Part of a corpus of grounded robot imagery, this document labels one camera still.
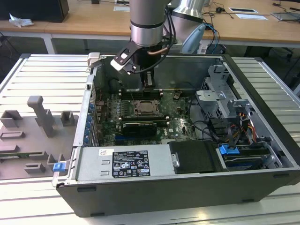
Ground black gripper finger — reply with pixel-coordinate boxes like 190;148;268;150
140;69;156;93

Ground black RAM slot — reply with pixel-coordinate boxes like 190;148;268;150
119;114;170;120
120;90;163;95
120;93;163;100
119;118;170;124

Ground CPU socket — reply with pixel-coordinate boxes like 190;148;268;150
131;99;165;117

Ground copper coloured curved tube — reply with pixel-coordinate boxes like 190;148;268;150
148;45;171;57

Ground black cylinder on board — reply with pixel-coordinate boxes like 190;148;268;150
109;78;120;91

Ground grey case release latch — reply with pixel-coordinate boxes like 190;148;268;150
86;52;102;69

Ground green motherboard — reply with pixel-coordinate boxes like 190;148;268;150
92;90;202;146

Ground wooden desk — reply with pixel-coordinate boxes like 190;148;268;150
0;0;300;55

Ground grey metal drive cage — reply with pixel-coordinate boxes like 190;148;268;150
195;63;255;120

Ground black plastic shroud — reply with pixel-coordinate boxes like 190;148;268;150
168;140;220;174

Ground grey power supply unit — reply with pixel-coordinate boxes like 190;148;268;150
75;144;177;181

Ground blue disk carrier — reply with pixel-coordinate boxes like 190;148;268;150
218;144;240;156

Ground white paper sheet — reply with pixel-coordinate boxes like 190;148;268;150
235;13;270;21

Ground black open PC case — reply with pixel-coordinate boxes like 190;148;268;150
51;52;300;218

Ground black desktop box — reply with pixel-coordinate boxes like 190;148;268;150
0;0;70;23

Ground dark hard disk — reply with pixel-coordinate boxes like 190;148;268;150
221;153;267;171

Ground blue case latch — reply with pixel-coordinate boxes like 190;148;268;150
52;162;66;173

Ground crumpled white paper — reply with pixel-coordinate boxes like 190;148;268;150
8;13;35;28

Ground grey parts rack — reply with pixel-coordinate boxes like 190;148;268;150
0;95;80;181

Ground clear plastic tray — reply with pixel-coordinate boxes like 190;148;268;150
271;11;300;23

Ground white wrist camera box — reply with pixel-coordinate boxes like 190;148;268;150
110;41;139;75

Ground blue cable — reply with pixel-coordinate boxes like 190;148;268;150
205;22;221;51

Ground black flat disk wire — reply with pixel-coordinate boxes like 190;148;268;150
225;121;238;150

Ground orange yellow red wires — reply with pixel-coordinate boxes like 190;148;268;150
236;112;258;142

